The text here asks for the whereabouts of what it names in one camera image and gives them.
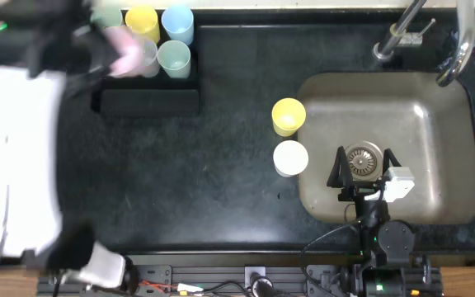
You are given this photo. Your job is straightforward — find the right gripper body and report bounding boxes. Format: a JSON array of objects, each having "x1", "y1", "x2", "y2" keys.
[{"x1": 336, "y1": 185, "x2": 385, "y2": 203}]

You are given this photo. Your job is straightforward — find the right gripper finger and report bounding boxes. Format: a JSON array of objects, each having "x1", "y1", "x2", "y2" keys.
[
  {"x1": 381, "y1": 147, "x2": 403, "y2": 179},
  {"x1": 326, "y1": 145, "x2": 355, "y2": 188}
]

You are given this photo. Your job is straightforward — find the yellow cup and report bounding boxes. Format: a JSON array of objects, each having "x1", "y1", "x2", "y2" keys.
[
  {"x1": 124, "y1": 5, "x2": 161, "y2": 45},
  {"x1": 270, "y1": 97, "x2": 308, "y2": 138}
]

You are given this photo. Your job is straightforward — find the pink cup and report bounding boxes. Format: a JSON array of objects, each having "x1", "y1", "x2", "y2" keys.
[{"x1": 104, "y1": 26, "x2": 146, "y2": 79}]

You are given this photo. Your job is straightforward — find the steel sink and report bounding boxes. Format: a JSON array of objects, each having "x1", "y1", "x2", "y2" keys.
[{"x1": 296, "y1": 71, "x2": 475, "y2": 226}]

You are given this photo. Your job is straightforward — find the white cup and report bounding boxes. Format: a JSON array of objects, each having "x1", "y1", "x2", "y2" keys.
[{"x1": 272, "y1": 139, "x2": 310, "y2": 178}]

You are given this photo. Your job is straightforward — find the steel tap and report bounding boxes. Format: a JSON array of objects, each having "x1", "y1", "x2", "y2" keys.
[{"x1": 371, "y1": 0, "x2": 475, "y2": 88}]

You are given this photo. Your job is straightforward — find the black tray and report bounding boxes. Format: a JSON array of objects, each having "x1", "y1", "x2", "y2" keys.
[{"x1": 90, "y1": 7, "x2": 202, "y2": 118}]

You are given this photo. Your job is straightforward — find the clear cup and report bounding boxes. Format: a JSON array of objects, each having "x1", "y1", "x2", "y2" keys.
[{"x1": 140, "y1": 39, "x2": 161, "y2": 78}]

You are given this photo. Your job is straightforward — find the blue cup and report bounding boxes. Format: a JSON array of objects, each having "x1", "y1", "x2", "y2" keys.
[{"x1": 160, "y1": 4, "x2": 195, "y2": 46}]

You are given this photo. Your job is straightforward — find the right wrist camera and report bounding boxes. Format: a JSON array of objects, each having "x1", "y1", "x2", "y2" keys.
[{"x1": 364, "y1": 166, "x2": 416, "y2": 204}]

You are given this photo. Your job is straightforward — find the mounting rail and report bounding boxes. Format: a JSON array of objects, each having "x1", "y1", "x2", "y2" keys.
[{"x1": 37, "y1": 263, "x2": 444, "y2": 297}]

